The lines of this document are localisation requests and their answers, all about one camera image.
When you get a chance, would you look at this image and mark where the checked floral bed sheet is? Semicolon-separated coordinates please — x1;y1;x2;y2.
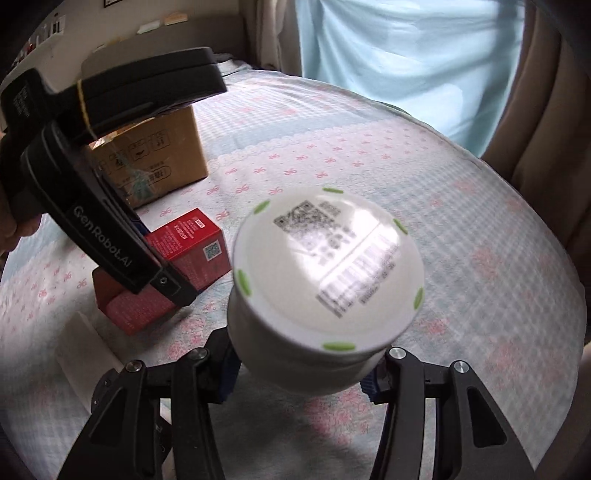
1;65;587;479

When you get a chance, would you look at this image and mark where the light blue sheer curtain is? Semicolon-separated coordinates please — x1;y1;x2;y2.
295;0;526;156

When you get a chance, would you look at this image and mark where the brown cardboard box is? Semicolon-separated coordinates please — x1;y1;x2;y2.
91;106;208;208

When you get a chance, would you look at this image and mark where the white electronic thermometer device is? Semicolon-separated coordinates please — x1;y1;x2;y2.
55;312;122;412

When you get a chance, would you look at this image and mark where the brown drape curtain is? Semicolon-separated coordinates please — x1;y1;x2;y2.
479;0;591;259

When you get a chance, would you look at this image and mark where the white pill bottle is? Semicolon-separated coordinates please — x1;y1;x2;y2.
228;188;425;396

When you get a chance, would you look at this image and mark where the person left hand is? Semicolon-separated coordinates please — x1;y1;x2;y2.
1;132;43;254

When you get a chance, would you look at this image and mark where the red carton box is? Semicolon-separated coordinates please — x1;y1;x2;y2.
92;208;230;335

